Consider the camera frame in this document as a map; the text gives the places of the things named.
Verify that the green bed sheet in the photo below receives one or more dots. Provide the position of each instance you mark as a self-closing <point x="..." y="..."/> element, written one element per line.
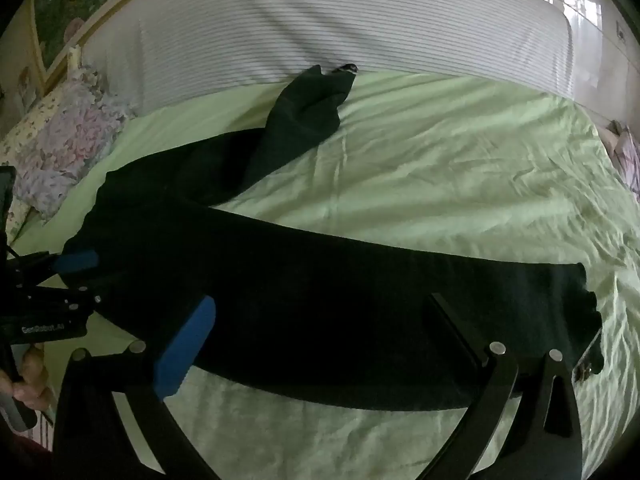
<point x="450" y="170"/>

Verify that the white striped pillow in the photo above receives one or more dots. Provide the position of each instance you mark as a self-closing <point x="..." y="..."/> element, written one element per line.
<point x="325" y="20"/>

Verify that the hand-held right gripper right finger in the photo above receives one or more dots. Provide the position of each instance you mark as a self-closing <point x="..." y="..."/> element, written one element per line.
<point x="472" y="347"/>

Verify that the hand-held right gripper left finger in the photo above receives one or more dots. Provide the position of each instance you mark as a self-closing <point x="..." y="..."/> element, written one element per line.
<point x="184" y="347"/>

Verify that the person's left hand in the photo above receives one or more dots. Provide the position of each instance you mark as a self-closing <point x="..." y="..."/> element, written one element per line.
<point x="32" y="375"/>

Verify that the dark pants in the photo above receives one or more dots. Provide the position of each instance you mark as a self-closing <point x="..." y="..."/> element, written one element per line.
<point x="300" y="285"/>

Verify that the purple floral pillow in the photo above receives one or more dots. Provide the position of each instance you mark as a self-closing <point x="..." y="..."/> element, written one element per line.
<point x="75" y="135"/>

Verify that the person's left forearm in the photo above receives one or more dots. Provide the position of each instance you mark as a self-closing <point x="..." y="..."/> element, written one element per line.
<point x="20" y="460"/>

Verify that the pink patterned cloth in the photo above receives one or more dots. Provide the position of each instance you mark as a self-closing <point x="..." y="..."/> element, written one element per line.
<point x="625" y="157"/>

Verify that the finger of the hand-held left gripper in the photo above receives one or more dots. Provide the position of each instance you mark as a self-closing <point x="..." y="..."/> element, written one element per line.
<point x="77" y="262"/>
<point x="70" y="302"/>

